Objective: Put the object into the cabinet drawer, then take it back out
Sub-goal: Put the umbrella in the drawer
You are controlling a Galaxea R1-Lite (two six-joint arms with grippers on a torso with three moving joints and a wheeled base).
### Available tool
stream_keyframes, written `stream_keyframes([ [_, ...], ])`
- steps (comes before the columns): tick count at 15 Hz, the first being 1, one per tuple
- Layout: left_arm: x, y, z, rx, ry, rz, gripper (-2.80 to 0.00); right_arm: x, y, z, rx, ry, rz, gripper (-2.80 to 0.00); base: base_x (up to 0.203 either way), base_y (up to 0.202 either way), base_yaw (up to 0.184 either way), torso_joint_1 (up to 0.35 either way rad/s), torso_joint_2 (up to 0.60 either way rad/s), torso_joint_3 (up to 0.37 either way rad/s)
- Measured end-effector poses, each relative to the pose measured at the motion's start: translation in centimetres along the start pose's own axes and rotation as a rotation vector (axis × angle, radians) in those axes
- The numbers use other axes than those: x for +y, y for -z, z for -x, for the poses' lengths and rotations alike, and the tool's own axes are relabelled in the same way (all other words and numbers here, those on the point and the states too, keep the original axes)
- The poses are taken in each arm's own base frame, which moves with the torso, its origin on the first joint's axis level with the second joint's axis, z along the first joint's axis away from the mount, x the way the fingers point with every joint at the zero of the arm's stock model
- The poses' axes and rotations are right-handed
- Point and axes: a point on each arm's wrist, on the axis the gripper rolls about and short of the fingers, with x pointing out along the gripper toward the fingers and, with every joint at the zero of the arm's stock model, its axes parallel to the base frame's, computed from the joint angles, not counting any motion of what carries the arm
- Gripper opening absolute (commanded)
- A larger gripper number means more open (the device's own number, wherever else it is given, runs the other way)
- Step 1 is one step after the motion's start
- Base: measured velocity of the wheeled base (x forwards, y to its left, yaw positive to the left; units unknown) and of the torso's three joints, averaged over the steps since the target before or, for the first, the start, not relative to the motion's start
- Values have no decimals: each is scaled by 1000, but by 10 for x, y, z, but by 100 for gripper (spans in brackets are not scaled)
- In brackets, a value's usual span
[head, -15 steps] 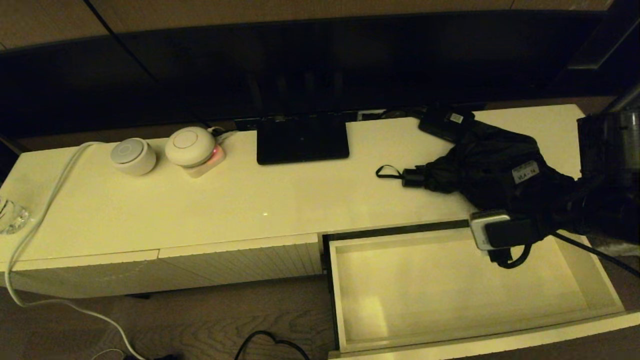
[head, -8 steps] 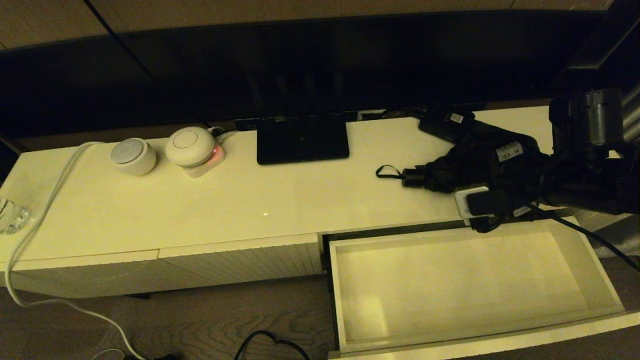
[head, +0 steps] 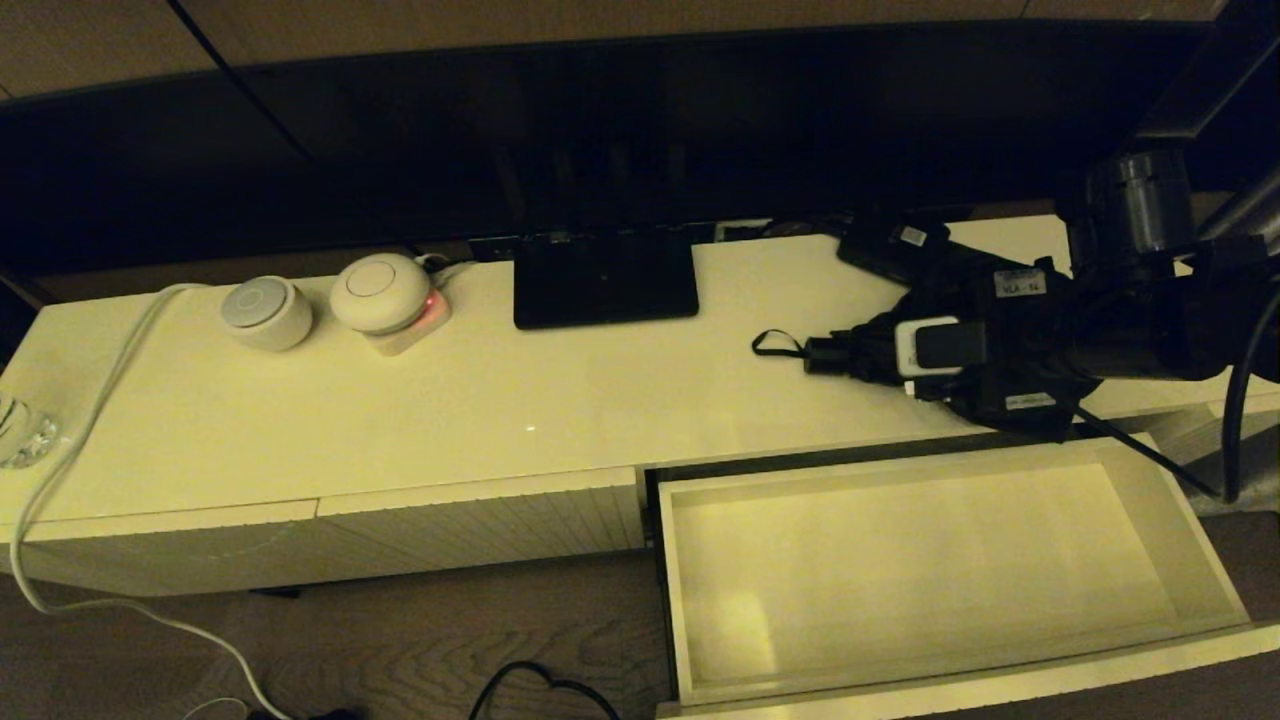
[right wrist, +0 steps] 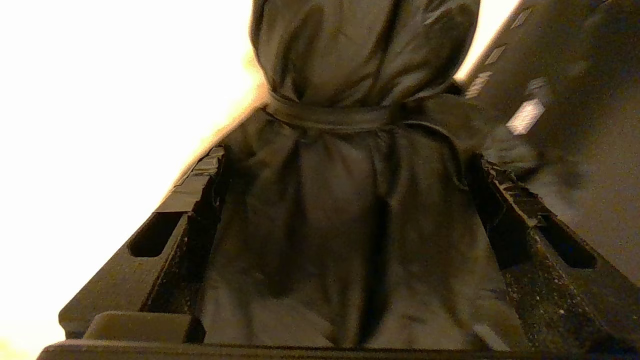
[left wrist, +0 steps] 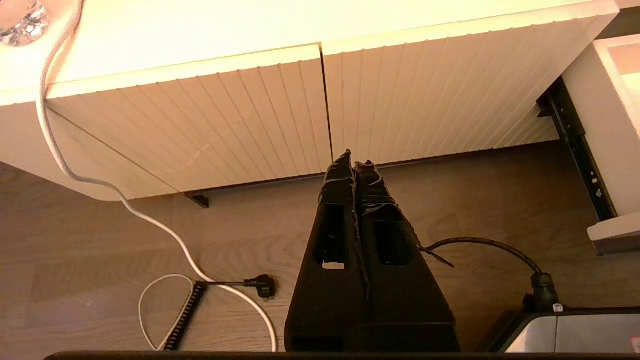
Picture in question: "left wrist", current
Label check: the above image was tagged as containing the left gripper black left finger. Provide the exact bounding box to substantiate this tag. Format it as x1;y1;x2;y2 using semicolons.
284;149;372;353

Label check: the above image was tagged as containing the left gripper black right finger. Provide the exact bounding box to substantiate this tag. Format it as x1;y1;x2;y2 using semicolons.
353;160;462;353

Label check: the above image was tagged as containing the white ribbed drawer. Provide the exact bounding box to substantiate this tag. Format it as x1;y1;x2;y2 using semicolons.
560;34;640;256

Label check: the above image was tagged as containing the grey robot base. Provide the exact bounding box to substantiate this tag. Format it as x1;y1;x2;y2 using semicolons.
482;306;640;354

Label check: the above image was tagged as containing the white TV cabinet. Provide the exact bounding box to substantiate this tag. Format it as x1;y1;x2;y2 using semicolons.
0;0;640;202

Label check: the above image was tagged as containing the white ribbed cabinet front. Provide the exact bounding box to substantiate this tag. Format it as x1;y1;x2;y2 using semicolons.
46;44;335;195
321;12;622;167

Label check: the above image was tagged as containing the clear glass cup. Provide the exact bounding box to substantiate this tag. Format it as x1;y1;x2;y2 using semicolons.
0;0;51;48

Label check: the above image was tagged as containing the black floor cable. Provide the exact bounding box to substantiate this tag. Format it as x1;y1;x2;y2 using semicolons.
422;236;561;313

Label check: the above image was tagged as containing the black coiled plug cable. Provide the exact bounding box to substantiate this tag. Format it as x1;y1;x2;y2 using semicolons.
163;274;277;352

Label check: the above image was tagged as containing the thin white cable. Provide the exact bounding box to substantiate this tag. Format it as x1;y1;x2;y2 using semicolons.
138;274;196;352

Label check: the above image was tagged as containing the thick white power cable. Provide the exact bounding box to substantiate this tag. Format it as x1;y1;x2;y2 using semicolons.
35;0;278;353

